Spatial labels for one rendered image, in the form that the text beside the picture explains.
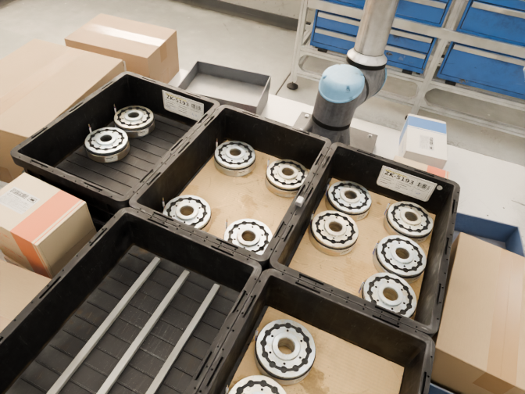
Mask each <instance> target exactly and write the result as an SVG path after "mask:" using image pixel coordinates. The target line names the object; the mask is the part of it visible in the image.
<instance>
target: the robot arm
mask: <svg viewBox="0 0 525 394"><path fill-rule="evenodd" d="M398 3H399V0H366V1H365V5H364V9H363V12H362V18H361V21H360V25H359V30H358V34H357V37H356V41H355V47H354V48H352V49H350V50H349V51H348V53H347V56H346V60H345V64H341V65H340V66H339V65H338V64H337V65H333V66H330V67H328V68H327V69H326V70H325V71H324V72H323V75H322V77H321V79H320V82H319V89H318V92H317V96H316V101H315V105H314V108H313V112H312V116H311V118H310V119H309V121H308V123H307V124H306V125H305V127H304V128H303V130H304V131H308V132H310V133H313V134H317V135H319V136H322V137H325V138H328V139H330V141H331V144H333V143H335V142H340V143H343V144H346V145H350V125H351V122H352V118H353V116H354V113H355V110H356V108H357V107H359V106H360V105H361V104H363V103H364V102H365V101H366V100H367V99H369V98H370V97H372V96H374V95H375V94H376V93H378V92H379V91H380V89H382V87H383V86H384V84H385V81H386V79H387V68H386V63H387V57H386V56H385V54H384V50H385V47H386V44H387V42H388V37H389V34H390V31H391V27H392V24H393V21H394V18H395V14H396V10H397V8H398Z"/></svg>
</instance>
